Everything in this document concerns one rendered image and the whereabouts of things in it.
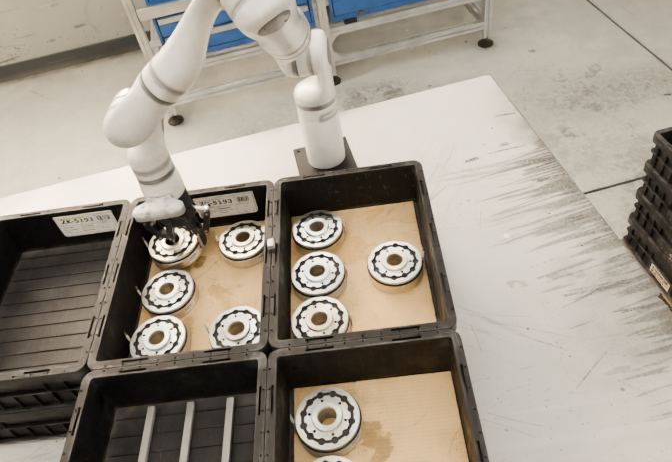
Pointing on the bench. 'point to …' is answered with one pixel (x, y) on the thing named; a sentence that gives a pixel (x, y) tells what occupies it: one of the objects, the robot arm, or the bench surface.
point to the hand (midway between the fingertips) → (189, 241)
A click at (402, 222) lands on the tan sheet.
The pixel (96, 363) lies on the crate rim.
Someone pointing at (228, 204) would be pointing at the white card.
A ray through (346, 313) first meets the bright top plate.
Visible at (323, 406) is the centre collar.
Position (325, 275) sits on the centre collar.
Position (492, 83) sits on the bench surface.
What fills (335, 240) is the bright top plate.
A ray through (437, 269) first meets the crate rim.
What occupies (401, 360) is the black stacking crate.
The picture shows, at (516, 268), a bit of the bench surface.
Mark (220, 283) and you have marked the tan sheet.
